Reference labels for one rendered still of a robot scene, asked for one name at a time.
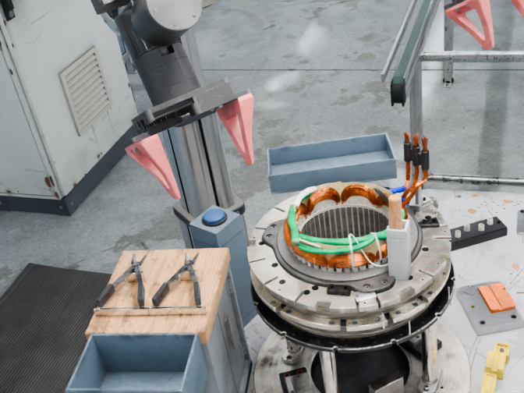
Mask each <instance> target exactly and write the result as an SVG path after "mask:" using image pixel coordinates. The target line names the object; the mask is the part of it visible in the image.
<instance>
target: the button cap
mask: <svg viewBox="0 0 524 393"><path fill-rule="evenodd" d="M224 218H225V213H224V211H223V210H221V209H211V210H209V211H207V212H206V213H205V214H204V221H205V222H206V223H208V224H214V223H218V222H220V221H222V220H223V219H224Z"/></svg>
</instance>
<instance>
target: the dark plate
mask: <svg viewBox="0 0 524 393"><path fill-rule="evenodd" d="M382 351H383V352H382ZM335 355H336V362H337V368H338V380H339V387H340V393H369V385H368V384H369V383H371V382H373V381H375V380H377V379H380V378H382V377H384V376H385V375H387V374H389V373H391V372H393V371H395V370H397V371H398V372H399V373H400V374H401V375H402V376H403V383H404V386H405V383H406V381H407V380H408V377H409V362H408V360H407V358H406V356H405V354H404V352H403V351H402V350H401V349H400V348H399V347H398V346H397V345H396V344H394V343H393V344H392V347H388V348H385V349H379V350H375V351H370V352H355V353H339V352H338V351H337V350H335ZM311 377H312V380H313V382H314V384H315V386H316V387H317V389H318V390H319V392H320V393H325V392H324V382H323V376H322V370H321V364H320V354H319V352H318V353H317V354H316V356H315V357H314V359H313V363H312V366H311Z"/></svg>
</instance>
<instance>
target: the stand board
mask: <svg viewBox="0 0 524 393"><path fill-rule="evenodd" d="M133 253H135V254H136V261H140V260H141V259H142V258H143V256H144V255H145V254H146V255H147V257H146V259H145V261H144V262H143V263H142V265H141V266H140V271H143V272H144V275H145V278H146V281H143V286H144V288H145V302H144V306H142V307H161V306H196V303H195V299H194V291H193V281H181V280H180V279H179V281H176V282H175V283H174V284H173V285H172V286H171V287H170V288H169V289H170V290H169V292H168V294H167V295H166V296H165V298H163V300H162V301H161V303H160V304H159V306H154V305H153V303H152V300H151V299H152V297H153V296H154V294H155V293H156V292H157V290H158V289H159V288H160V287H161V285H162V284H163V283H164V282H167V281H168V280H169V279H170V278H171V277H172V276H173V275H174V274H175V273H176V272H177V271H178V270H179V269H180V268H181V267H182V266H183V265H184V261H185V255H186V253H188V258H189V260H192V259H193V258H194V257H195V256H196V254H197V253H199V256H198V258H197V259H196V262H195V264H193V269H194V270H197V273H198V276H199V280H198V282H199V285H200V296H201V306H205V307H206V309H207V315H162V316H151V315H150V316H105V317H96V316H95V314H94V315H93V317H92V319H91V321H90V323H89V325H88V328H87V330H86V332H85V335H86V337H87V341H88V339H89V337H90V335H91V334H144V333H198V335H199V337H200V343H201V344H207V343H208V342H209V339H210V336H211V331H212V327H213V324H214V319H215V316H216V313H217V309H218V304H219V301H220V298H221V292H222V289H223V286H224V283H225V277H226V275H227V271H228V266H229V262H230V260H231V257H230V252H229V249H228V248H204V249H180V250H133V251H123V252H122V255H121V257H120V259H119V262H118V263H117V265H116V267H115V270H114V272H113V274H112V276H111V278H110V280H109V283H108V284H112V283H113V282H114V281H115V280H116V279H117V278H118V277H119V276H121V275H122V274H123V273H124V272H125V271H126V270H127V269H128V268H130V267H131V266H132V264H131V260H132V258H133ZM137 289H138V283H137V282H128V280H127V279H126V280H125V283H121V284H120V285H119V286H118V287H117V288H116V289H115V292H114V294H113V295H112V296H111V298H110V299H109V300H108V301H107V302H106V304H104V306H103V307H102V308H112V307H140V306H139V303H138V301H137Z"/></svg>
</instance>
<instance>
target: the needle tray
mask: <svg viewBox="0 0 524 393"><path fill-rule="evenodd" d="M267 169H268V179H269V184H270V189H271V195H272V194H278V193H290V192H295V191H302V190H305V189H306V188H308V187H311V186H319V185H322V184H325V183H332V182H373V181H380V180H385V179H397V163H396V157H395V153H394V151H393V148H392V146H391V142H390V140H389V137H388V133H378V134H371V135H365V136H354V137H349V138H342V139H336V140H325V141H320V142H313V143H302V144H296V145H290V146H284V147H273V148H268V149H267Z"/></svg>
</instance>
